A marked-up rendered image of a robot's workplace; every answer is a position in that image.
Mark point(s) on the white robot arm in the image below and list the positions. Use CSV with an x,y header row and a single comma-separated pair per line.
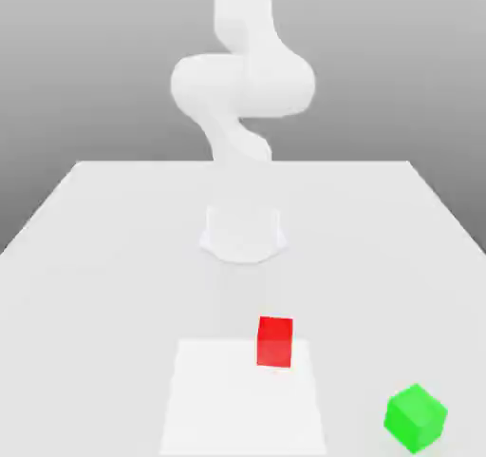
x,y
243,84

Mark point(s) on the small red cube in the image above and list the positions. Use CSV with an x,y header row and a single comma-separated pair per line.
x,y
274,343

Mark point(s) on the small green cube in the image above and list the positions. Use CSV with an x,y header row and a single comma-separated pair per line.
x,y
414,419

